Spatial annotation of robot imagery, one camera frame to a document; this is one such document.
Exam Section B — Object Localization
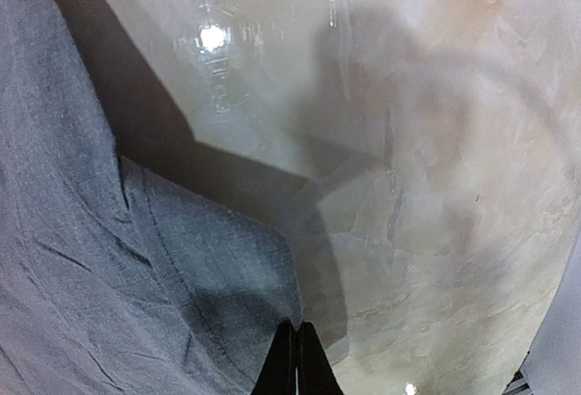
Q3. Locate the grey button-up shirt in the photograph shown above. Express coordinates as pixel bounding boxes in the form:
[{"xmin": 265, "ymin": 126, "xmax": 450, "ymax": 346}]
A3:
[{"xmin": 1, "ymin": 0, "xmax": 301, "ymax": 394}]

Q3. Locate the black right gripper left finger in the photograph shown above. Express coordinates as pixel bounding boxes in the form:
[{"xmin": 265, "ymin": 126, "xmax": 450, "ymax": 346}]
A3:
[{"xmin": 256, "ymin": 320, "xmax": 297, "ymax": 395}]

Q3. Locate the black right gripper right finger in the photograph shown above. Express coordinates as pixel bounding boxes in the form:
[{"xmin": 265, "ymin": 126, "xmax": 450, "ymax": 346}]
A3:
[{"xmin": 297, "ymin": 321, "xmax": 344, "ymax": 395}]

